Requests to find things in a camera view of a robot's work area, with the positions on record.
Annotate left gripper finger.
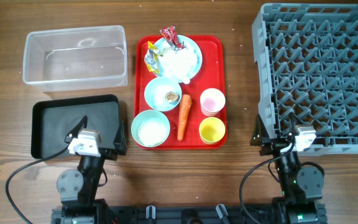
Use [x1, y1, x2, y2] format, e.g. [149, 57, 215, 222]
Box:
[113, 121, 127, 155]
[65, 115, 88, 143]

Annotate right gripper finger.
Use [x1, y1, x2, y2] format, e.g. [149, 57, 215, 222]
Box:
[288, 112, 297, 136]
[250, 114, 271, 146]

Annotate light blue bowl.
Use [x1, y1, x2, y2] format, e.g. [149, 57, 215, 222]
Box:
[144, 77, 182, 112]

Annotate orange carrot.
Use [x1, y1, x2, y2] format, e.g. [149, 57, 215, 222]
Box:
[177, 94, 192, 141]

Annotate white plastic spoon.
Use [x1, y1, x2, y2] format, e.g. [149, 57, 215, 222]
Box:
[182, 78, 190, 84]

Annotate white rice grains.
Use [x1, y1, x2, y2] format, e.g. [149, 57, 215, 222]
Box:
[136, 119, 168, 147]

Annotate yellow foil wrapper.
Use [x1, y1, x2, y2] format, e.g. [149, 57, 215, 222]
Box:
[144, 41, 160, 74]

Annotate red snack wrapper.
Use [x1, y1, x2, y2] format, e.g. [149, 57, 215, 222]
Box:
[160, 26, 185, 50]

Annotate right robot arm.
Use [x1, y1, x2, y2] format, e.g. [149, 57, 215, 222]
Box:
[250, 113, 325, 203]

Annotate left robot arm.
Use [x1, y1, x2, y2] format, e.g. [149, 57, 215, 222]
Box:
[57, 116, 127, 207]

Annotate black waste tray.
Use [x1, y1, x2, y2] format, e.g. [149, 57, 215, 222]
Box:
[30, 95, 122, 159]

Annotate grey dishwasher rack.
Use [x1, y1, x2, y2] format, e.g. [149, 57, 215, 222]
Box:
[252, 3, 358, 156]

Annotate yellow cup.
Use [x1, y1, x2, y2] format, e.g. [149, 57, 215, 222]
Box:
[199, 117, 226, 144]

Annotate pink cup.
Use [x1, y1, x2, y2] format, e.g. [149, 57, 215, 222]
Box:
[200, 88, 226, 116]

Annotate clear plastic storage bin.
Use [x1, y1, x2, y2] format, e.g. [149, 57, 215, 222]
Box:
[22, 25, 128, 92]

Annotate red serving tray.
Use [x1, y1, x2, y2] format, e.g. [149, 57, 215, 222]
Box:
[134, 35, 227, 151]

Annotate light blue plate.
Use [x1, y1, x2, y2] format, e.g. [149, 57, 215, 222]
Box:
[152, 35, 203, 84]

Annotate right black cable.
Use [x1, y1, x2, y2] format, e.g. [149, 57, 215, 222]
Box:
[239, 141, 295, 224]

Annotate black cable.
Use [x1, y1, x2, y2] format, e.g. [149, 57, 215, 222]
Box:
[5, 144, 71, 224]
[239, 141, 295, 224]

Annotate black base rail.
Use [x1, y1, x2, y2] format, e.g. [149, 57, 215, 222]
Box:
[50, 203, 328, 224]

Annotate left black cable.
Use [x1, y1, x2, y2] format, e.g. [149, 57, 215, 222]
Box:
[5, 144, 71, 224]

